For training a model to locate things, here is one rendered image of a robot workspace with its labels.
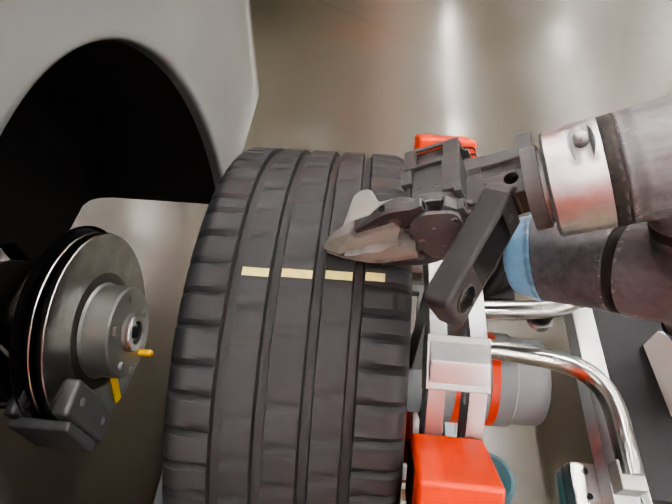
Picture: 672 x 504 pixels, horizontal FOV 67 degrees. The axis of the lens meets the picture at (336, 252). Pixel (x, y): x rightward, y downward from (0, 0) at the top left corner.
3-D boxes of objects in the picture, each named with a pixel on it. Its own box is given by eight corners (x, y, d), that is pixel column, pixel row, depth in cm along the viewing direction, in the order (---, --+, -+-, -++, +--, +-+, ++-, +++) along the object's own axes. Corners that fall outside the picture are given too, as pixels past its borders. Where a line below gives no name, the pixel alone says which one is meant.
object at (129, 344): (139, 328, 88) (129, 304, 83) (148, 329, 88) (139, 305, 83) (125, 359, 83) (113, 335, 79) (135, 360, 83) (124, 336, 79)
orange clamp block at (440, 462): (409, 431, 52) (417, 481, 43) (486, 438, 52) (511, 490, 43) (403, 494, 53) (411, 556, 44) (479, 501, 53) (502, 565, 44)
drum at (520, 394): (396, 350, 89) (405, 308, 78) (519, 360, 88) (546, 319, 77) (395, 430, 81) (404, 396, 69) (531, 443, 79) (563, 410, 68)
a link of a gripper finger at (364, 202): (330, 211, 54) (411, 190, 50) (324, 258, 51) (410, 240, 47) (315, 194, 52) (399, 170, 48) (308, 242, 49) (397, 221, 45)
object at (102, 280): (145, 314, 106) (98, 192, 84) (182, 317, 106) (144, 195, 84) (75, 466, 83) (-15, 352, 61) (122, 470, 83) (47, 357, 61)
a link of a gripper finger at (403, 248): (343, 227, 56) (422, 208, 52) (339, 273, 53) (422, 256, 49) (329, 211, 54) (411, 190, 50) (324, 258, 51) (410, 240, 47)
